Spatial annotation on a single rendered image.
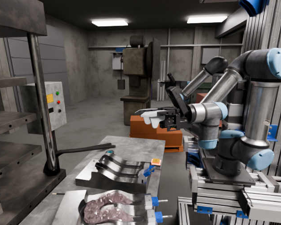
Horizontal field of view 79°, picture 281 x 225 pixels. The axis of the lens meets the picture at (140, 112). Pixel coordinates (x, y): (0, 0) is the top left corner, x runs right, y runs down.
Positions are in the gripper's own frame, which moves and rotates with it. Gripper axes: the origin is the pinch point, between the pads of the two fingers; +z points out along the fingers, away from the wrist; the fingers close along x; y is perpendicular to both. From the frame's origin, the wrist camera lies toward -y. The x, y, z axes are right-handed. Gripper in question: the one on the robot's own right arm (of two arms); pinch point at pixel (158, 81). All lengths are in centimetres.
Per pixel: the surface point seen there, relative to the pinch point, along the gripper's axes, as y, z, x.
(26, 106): 1, 62, -102
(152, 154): 61, -13, -40
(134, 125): 99, 91, 65
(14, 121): 0, 35, -121
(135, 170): 47, -22, -79
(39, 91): -13, 36, -100
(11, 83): -21, 40, -114
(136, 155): 59, -1, -49
